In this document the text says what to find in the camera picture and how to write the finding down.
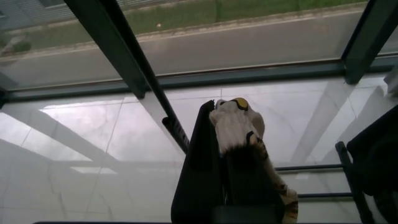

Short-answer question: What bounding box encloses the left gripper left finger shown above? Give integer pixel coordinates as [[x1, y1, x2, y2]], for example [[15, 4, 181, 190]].
[[170, 100, 225, 219]]

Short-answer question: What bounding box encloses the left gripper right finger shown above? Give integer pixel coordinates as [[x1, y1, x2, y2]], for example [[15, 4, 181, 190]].
[[223, 145, 285, 216]]

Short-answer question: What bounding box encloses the cream printed garment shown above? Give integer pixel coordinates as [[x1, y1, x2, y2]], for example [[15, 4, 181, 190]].
[[208, 96, 300, 224]]

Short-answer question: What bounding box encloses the black garment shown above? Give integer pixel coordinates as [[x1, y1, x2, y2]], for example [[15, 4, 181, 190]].
[[346, 104, 398, 224]]

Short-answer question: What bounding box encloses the black clothes rack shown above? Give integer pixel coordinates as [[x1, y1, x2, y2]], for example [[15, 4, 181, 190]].
[[99, 0, 376, 224]]

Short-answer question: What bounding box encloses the window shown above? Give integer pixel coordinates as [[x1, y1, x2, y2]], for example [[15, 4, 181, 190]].
[[0, 0, 398, 104]]

